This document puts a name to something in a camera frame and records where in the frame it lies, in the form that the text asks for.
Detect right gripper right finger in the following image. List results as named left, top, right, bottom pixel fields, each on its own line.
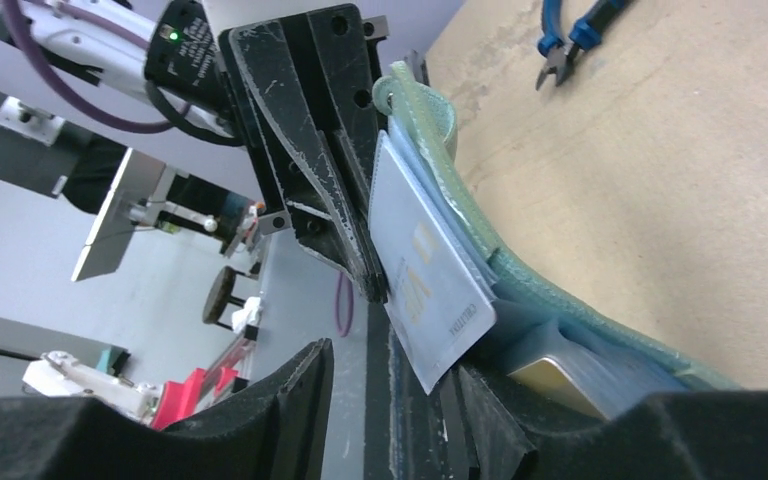
left=456, top=364, right=768, bottom=480

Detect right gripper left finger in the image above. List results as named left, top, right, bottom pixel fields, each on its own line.
left=0, top=338, right=334, bottom=479

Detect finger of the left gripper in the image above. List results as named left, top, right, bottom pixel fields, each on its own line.
left=228, top=19, right=375, bottom=303
left=280, top=3, right=386, bottom=304

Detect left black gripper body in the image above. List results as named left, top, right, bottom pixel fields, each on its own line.
left=144, top=1, right=386, bottom=279

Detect green card holder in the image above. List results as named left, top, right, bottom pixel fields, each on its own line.
left=373, top=61, right=735, bottom=419

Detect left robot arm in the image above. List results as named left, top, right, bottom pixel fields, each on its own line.
left=0, top=1, right=387, bottom=303

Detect background lab equipment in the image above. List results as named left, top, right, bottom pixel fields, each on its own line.
left=0, top=92, right=260, bottom=430

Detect blue handled pliers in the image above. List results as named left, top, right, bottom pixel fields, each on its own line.
left=535, top=0, right=629, bottom=90

